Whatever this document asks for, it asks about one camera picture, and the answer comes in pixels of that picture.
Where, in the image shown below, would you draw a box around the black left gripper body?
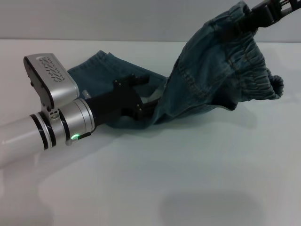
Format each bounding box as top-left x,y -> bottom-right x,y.
88,75 -> 144,123

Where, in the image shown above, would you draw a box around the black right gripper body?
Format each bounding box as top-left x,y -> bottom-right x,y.
253,0 -> 301,27

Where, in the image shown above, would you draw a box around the blue denim shorts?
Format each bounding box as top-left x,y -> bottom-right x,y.
67,1 -> 285,130

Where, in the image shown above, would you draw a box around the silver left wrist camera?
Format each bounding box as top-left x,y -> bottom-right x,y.
23,53 -> 80,112

